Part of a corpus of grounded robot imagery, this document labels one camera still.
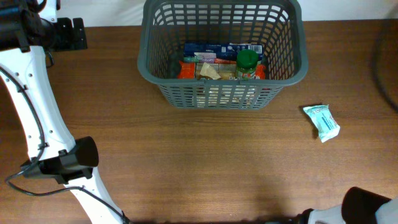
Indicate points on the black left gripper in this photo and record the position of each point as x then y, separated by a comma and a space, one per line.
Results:
68, 28

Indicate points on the orange pasta packet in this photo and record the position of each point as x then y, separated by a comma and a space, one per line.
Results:
226, 71

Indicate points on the brown bread bag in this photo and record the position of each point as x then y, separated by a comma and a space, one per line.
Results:
210, 73

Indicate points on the blue tissue pack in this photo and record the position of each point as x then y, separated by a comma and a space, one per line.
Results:
210, 53

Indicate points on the green lid jar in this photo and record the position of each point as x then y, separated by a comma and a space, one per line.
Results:
246, 64

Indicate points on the grey plastic basket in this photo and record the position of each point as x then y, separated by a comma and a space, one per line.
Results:
275, 26

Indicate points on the green white wipes packet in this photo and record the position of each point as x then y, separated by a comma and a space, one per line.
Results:
323, 120

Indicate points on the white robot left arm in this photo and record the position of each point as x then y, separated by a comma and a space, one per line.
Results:
30, 33

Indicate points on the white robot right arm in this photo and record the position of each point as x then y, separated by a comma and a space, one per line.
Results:
359, 206

